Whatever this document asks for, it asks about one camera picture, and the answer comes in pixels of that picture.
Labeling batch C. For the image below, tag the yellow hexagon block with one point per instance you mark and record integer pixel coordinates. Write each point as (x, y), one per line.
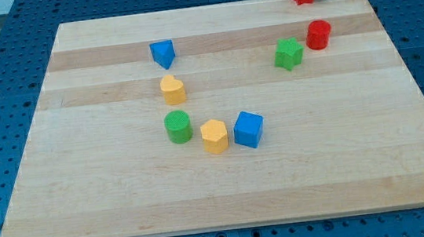
(215, 136)

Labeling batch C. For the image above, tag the green cylinder block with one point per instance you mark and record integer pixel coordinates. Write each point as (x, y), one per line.
(178, 127)

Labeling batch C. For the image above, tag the red cylinder block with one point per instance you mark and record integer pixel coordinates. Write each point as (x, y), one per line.
(318, 34)

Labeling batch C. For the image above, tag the light wooden board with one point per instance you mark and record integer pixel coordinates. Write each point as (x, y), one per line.
(343, 132)

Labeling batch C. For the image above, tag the green star block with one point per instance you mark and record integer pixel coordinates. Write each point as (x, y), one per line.
(288, 53)

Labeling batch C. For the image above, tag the blue triangle block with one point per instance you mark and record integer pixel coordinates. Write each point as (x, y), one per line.
(163, 53)

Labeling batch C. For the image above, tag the yellow heart block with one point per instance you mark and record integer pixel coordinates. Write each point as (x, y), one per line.
(173, 90)

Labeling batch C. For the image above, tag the blue cube block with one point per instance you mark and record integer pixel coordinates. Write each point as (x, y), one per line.
(248, 129)

